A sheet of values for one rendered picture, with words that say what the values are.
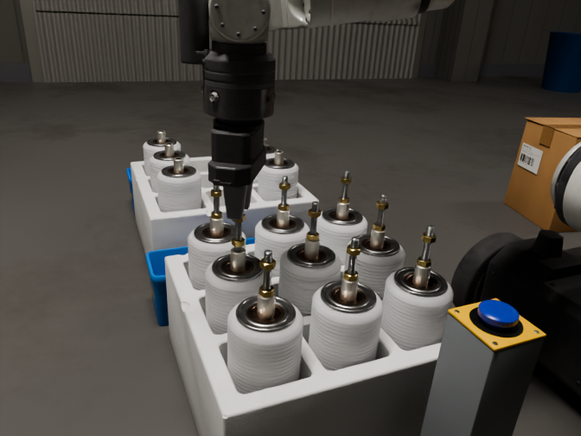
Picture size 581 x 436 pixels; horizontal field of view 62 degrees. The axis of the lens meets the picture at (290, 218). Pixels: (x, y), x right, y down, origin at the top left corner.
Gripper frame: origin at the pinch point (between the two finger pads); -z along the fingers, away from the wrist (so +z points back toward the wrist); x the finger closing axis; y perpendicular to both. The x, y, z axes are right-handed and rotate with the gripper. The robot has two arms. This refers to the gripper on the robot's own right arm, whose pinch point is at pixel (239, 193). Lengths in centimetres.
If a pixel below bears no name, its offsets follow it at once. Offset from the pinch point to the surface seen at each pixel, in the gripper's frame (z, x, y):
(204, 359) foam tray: -18.9, -11.9, 1.3
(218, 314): -17.1, -4.4, 1.7
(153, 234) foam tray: -22.3, 26.3, 25.6
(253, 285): -12.3, -3.2, -3.1
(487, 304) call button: -4.0, -13.5, -30.7
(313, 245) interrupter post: -9.3, 5.3, -10.2
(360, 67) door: -28, 375, -5
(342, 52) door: -16, 366, 10
